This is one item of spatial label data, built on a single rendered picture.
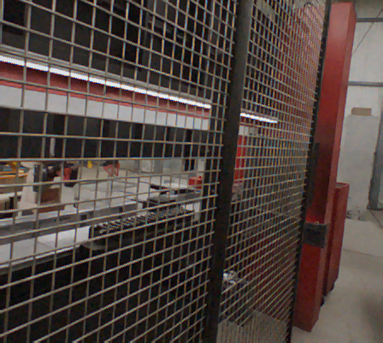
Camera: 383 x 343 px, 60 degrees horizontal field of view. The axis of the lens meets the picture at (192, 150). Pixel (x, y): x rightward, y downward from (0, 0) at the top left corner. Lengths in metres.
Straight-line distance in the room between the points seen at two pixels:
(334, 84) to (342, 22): 0.41
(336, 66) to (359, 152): 4.51
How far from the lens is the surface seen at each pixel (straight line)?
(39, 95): 1.22
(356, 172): 6.96
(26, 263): 0.91
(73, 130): 1.29
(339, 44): 2.58
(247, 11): 0.73
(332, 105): 2.50
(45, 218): 1.31
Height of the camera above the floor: 1.32
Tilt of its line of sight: 3 degrees down
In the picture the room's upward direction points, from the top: 6 degrees clockwise
